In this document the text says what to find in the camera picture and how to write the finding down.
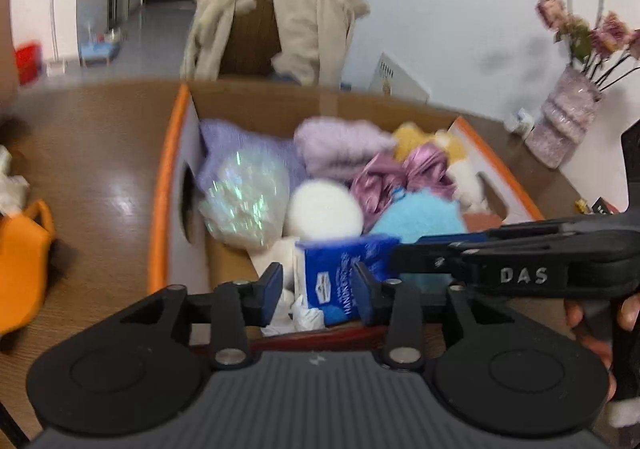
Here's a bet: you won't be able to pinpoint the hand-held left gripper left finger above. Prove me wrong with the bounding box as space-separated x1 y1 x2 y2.
112 261 285 370

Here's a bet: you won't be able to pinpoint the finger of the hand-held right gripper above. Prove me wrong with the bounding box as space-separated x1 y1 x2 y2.
389 239 501 276
415 219 568 246

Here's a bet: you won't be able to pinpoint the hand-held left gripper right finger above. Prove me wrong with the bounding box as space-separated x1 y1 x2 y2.
351 261 521 371

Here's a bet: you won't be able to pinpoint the white foam wedge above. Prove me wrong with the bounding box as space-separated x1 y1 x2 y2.
252 236 301 290

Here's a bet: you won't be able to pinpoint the blue tissue pack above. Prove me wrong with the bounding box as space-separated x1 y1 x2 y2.
295 235 401 327

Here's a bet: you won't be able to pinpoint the light blue fluffy cloth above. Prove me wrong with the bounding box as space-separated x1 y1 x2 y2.
367 191 468 292

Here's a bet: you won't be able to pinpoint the white tissue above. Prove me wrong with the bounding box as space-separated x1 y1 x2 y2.
260 289 326 337

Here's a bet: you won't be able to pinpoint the iridescent shiny pouch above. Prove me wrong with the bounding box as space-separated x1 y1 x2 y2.
198 149 291 250

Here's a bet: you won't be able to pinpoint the yellow white hamster plush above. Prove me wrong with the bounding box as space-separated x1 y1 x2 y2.
391 121 488 212

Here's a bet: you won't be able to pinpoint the red cardboard box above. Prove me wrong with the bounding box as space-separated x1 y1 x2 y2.
148 81 546 345

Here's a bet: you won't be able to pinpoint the lilac fluffy headband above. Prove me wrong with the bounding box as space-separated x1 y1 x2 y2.
294 116 398 182

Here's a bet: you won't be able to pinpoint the lavender knitted cloth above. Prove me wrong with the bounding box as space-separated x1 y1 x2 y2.
198 119 306 194

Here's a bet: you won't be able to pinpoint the person's right hand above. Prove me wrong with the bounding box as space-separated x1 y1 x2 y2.
564 294 640 402

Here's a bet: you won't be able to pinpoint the red flat box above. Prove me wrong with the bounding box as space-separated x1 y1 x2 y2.
590 196 623 217

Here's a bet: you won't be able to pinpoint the small white jar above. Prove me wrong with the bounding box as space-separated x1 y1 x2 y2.
505 109 536 134

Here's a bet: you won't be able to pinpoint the pink textured vase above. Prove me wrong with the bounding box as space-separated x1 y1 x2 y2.
524 66 603 170

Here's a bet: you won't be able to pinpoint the dried pink roses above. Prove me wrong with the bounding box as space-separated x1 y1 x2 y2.
497 0 640 90

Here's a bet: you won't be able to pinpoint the beige coat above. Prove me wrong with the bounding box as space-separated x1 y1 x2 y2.
177 0 371 87

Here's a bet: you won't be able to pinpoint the brown chair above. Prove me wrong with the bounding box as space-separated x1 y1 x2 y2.
220 0 283 77

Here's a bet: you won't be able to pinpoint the blue low stool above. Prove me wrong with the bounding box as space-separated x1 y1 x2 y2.
79 41 121 67

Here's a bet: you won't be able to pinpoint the white floor stand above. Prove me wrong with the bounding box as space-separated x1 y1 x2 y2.
46 0 68 76

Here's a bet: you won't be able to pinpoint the red bucket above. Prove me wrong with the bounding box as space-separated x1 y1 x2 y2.
14 43 42 86

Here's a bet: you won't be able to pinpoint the orange strap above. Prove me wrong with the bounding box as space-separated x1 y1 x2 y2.
0 199 57 337

